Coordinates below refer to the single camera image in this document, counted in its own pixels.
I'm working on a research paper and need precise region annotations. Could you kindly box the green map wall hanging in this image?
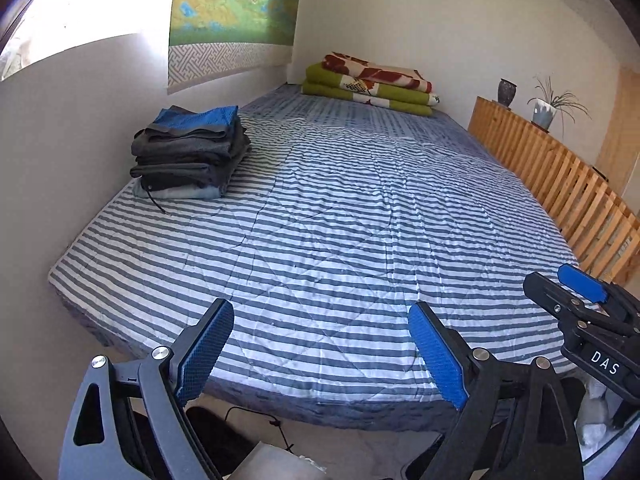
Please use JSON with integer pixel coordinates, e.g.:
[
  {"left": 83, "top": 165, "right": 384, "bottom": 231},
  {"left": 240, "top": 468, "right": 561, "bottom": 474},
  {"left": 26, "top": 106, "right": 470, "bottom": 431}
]
[{"left": 167, "top": 0, "right": 299, "bottom": 92}]

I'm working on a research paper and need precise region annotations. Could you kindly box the black cable on floor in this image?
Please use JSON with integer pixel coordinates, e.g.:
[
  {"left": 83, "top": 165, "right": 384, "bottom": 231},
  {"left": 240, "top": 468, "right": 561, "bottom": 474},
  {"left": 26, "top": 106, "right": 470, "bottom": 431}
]
[{"left": 221, "top": 404, "right": 296, "bottom": 455}]

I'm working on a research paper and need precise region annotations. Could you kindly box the white pot with plant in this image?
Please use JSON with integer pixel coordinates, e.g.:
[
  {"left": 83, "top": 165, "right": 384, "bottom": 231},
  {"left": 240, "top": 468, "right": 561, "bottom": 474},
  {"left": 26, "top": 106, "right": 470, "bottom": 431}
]
[{"left": 527, "top": 76, "right": 590, "bottom": 132}]

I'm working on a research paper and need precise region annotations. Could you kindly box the blue striped garment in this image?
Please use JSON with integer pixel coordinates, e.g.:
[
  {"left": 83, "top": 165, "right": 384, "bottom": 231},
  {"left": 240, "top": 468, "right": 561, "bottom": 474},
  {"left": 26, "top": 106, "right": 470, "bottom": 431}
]
[{"left": 152, "top": 106, "right": 239, "bottom": 132}]

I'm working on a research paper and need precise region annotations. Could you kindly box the wooden slatted bed frame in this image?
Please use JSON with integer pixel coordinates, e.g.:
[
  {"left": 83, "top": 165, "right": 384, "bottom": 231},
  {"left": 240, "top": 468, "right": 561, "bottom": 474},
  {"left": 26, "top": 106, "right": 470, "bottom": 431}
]
[{"left": 469, "top": 96, "right": 639, "bottom": 285}]

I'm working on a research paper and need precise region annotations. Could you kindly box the striped blue white bedspread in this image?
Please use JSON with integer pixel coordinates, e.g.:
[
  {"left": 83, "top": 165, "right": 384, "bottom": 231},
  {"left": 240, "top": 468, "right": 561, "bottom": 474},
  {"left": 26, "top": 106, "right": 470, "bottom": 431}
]
[{"left": 49, "top": 86, "right": 574, "bottom": 431}]

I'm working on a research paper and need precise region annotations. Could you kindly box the dark ceramic vase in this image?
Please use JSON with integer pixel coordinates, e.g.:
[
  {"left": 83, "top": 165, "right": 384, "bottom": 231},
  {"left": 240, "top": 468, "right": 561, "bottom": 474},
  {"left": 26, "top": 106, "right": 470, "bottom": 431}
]
[{"left": 497, "top": 78, "right": 518, "bottom": 108}]

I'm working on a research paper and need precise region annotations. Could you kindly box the folded green red blanket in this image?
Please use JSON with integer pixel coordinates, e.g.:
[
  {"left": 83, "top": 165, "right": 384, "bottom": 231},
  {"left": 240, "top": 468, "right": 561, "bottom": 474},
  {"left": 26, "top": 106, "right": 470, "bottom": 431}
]
[{"left": 302, "top": 52, "right": 440, "bottom": 117}]

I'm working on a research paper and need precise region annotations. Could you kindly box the stack of folded dark clothes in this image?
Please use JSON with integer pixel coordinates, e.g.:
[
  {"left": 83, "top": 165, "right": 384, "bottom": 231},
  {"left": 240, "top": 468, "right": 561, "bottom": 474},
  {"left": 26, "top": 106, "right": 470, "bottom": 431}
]
[{"left": 130, "top": 112, "right": 252, "bottom": 205}]

